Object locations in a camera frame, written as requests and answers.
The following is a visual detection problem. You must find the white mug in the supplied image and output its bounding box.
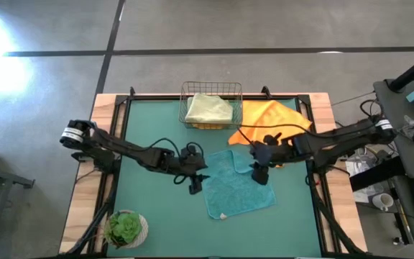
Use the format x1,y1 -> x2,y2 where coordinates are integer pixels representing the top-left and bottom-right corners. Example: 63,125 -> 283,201
372,193 -> 395,212

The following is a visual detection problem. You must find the pale green microfiber towel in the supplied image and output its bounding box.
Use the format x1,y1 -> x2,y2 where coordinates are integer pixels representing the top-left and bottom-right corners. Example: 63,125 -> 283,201
184,93 -> 234,125

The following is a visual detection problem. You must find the teal table mat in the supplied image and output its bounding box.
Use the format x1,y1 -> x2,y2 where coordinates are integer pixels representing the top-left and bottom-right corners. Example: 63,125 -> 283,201
106,99 -> 323,258

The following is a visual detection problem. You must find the black pole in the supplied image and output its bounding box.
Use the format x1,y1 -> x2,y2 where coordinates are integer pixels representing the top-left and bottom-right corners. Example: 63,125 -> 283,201
388,48 -> 414,91

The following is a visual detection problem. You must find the grey desk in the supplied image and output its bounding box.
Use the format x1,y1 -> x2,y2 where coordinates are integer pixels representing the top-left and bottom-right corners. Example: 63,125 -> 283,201
372,77 -> 414,181

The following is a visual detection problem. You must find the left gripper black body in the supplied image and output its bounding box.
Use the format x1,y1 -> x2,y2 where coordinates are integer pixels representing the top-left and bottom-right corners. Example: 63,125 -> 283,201
172,142 -> 208,177

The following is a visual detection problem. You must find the metal wire basket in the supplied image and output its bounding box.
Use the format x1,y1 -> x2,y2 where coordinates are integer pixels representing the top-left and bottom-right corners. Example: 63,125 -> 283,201
178,81 -> 244,130

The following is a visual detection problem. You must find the potted green succulent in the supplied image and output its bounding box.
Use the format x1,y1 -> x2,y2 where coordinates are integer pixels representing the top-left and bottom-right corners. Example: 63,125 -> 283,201
103,209 -> 150,250

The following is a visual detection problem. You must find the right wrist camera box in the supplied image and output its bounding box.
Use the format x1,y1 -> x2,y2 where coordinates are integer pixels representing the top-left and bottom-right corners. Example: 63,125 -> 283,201
251,165 -> 270,186

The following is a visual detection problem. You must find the teal microfiber towel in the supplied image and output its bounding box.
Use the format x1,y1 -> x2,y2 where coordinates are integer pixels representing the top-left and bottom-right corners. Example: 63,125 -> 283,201
202,149 -> 277,220

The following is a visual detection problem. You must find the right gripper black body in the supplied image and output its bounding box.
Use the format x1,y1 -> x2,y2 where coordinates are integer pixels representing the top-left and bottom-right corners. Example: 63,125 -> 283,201
249,132 -> 284,168

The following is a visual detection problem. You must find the black table frame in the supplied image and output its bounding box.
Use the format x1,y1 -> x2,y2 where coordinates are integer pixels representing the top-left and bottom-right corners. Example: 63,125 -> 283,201
88,85 -> 337,258

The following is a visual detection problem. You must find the orange microfiber towel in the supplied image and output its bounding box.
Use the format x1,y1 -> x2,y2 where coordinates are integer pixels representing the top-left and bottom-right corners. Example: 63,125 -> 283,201
227,99 -> 313,168

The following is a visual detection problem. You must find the black rig strut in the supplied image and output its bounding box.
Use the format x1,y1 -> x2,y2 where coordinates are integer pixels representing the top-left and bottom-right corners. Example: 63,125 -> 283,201
305,158 -> 361,257
61,172 -> 121,257

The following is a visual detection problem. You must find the grey desk frame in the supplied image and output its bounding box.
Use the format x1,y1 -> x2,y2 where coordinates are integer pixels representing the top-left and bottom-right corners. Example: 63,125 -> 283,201
0,161 -> 35,190

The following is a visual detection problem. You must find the yellow microfiber towel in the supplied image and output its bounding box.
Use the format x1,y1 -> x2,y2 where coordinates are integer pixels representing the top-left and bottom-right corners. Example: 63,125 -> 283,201
188,122 -> 229,130

